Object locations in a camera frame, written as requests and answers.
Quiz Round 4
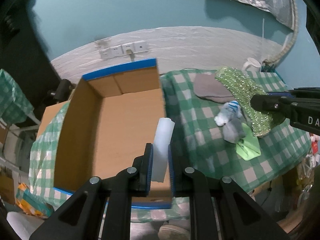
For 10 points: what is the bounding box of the white blue striped sock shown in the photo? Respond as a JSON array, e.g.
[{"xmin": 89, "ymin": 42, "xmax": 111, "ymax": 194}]
[{"xmin": 214, "ymin": 100, "xmax": 242, "ymax": 127}]

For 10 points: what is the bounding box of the beige slipper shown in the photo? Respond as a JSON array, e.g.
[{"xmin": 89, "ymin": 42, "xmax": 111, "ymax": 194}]
[{"xmin": 158, "ymin": 224, "xmax": 190, "ymax": 240}]

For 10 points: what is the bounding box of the white electric kettle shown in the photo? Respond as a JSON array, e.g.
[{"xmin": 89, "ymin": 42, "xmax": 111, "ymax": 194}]
[{"xmin": 242, "ymin": 57, "xmax": 261, "ymax": 72}]

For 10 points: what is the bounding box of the wall socket row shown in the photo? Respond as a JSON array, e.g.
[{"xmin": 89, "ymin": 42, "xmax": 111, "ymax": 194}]
[{"xmin": 99, "ymin": 41, "xmax": 149, "ymax": 60}]

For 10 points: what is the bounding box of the green checkered side cloth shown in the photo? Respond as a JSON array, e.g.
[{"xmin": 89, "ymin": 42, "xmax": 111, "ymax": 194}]
[{"xmin": 0, "ymin": 69, "xmax": 34, "ymax": 124}]

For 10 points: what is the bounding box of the grey towel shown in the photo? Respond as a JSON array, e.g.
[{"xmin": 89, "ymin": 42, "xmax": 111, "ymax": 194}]
[{"xmin": 193, "ymin": 74, "xmax": 235, "ymax": 103}]

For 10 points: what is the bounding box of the striped flexible hose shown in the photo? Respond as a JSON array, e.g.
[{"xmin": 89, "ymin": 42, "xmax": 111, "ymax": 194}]
[{"xmin": 262, "ymin": 0, "xmax": 299, "ymax": 65}]

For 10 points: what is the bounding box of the green checkered tablecloth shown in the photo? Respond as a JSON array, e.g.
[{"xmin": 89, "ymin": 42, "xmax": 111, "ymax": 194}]
[{"xmin": 29, "ymin": 69, "xmax": 311, "ymax": 206}]

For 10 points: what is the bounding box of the grey sock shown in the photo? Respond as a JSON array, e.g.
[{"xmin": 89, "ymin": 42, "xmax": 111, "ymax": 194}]
[{"xmin": 222, "ymin": 118, "xmax": 246, "ymax": 144}]

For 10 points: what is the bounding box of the pale blue foam cylinder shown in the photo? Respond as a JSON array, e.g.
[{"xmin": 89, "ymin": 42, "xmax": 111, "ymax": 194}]
[{"xmin": 151, "ymin": 118, "xmax": 175, "ymax": 183}]

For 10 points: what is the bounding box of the green sparkly scrub cloth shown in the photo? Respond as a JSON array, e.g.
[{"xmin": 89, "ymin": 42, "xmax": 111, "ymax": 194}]
[{"xmin": 215, "ymin": 67, "xmax": 284, "ymax": 137}]

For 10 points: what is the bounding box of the light green cloth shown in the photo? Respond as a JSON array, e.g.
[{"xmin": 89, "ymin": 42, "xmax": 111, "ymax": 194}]
[{"xmin": 235, "ymin": 123, "xmax": 261, "ymax": 161}]

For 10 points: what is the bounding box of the blue cardboard box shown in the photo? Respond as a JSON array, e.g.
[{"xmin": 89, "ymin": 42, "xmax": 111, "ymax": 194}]
[{"xmin": 53, "ymin": 57, "xmax": 173, "ymax": 210}]

